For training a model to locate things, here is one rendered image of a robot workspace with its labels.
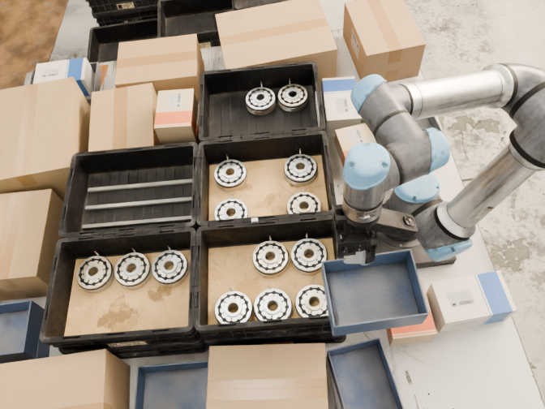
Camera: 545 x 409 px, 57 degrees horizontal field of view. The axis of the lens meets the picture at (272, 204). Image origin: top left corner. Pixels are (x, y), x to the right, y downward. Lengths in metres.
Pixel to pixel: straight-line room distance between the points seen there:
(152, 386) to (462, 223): 0.96
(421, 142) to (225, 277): 0.76
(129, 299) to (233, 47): 0.96
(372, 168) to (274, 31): 1.17
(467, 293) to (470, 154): 1.36
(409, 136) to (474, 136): 1.95
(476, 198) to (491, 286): 0.34
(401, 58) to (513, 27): 1.61
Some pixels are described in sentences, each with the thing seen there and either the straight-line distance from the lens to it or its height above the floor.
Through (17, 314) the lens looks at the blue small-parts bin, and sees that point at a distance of 1.70.
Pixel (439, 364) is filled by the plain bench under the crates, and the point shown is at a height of 0.70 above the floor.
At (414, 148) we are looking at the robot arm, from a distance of 0.90.
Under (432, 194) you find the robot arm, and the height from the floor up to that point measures 0.98.
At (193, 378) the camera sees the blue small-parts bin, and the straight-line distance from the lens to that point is 1.52.
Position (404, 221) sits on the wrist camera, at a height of 1.26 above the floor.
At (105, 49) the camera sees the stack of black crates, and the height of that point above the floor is 0.27.
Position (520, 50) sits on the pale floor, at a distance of 3.36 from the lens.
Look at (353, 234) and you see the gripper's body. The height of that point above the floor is 1.26.
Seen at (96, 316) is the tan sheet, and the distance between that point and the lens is 1.52.
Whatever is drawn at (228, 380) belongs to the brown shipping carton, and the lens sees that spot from 1.34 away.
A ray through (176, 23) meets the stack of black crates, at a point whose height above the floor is 0.38.
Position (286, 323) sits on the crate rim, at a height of 0.93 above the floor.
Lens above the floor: 2.16
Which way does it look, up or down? 60 degrees down
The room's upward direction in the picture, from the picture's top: 8 degrees counter-clockwise
